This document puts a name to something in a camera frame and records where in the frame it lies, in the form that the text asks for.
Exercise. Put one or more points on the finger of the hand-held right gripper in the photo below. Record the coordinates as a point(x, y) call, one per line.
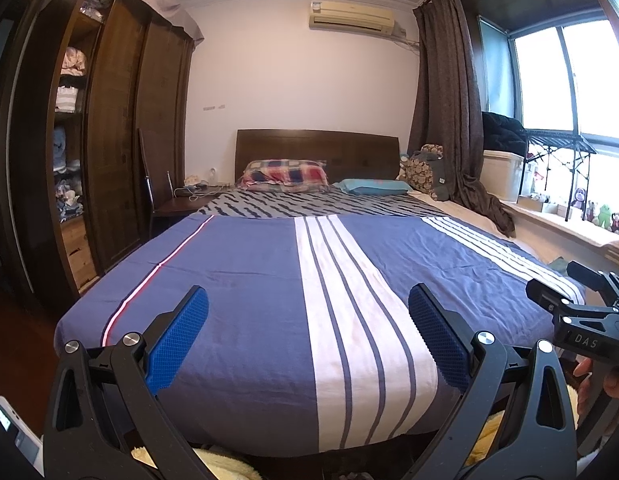
point(584, 272)
point(542, 292)

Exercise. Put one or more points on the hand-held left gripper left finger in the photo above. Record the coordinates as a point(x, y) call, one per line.
point(177, 340)

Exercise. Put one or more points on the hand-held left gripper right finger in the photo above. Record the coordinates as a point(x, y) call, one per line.
point(439, 340)

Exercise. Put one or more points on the green cloth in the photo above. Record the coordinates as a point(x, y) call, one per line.
point(559, 266)

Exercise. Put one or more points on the green frog plush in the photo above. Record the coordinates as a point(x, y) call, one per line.
point(604, 215)

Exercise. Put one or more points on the brown monkey plush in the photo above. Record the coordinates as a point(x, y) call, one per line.
point(580, 199)

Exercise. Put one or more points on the blue striped blanket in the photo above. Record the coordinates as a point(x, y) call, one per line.
point(239, 285)

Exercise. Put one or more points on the white storage box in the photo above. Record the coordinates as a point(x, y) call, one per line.
point(502, 175)

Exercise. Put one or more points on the black folding rack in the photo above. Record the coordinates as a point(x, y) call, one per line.
point(554, 137)

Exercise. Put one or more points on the yellow fluffy rug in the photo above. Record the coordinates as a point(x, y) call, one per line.
point(229, 470)

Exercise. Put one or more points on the black jacket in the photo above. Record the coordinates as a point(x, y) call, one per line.
point(502, 132)

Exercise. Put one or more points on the teal pillow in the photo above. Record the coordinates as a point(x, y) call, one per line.
point(374, 187)

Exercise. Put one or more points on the brown patterned cushion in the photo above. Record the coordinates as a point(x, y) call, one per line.
point(422, 170)

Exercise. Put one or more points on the pile of mixed clothes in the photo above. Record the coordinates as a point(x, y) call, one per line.
point(69, 200)

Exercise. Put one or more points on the dark chair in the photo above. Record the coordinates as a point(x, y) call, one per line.
point(149, 160)

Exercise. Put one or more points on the grey zigzag bed sheet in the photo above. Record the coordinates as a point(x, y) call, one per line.
point(299, 202)

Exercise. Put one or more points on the white phone with screen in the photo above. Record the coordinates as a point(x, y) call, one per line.
point(19, 440)

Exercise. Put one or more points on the plaid pillow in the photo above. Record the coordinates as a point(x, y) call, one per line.
point(284, 175)

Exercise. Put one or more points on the dark wooden wardrobe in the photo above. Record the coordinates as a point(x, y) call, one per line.
point(114, 135)

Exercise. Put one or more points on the wooden bed headboard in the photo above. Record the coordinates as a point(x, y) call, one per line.
point(339, 147)

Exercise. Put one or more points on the light blue folded clothes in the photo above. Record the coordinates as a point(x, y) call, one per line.
point(64, 150)

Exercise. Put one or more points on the brown curtain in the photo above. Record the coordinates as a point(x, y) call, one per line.
point(444, 85)

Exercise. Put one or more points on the striped folded clothes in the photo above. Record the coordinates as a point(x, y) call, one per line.
point(68, 100)

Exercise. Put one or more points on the pink folded clothes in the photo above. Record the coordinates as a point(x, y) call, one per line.
point(74, 60)

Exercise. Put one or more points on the white air conditioner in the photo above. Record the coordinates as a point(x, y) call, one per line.
point(352, 17)

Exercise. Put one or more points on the grey cloth on wardrobe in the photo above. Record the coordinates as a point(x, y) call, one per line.
point(159, 5)

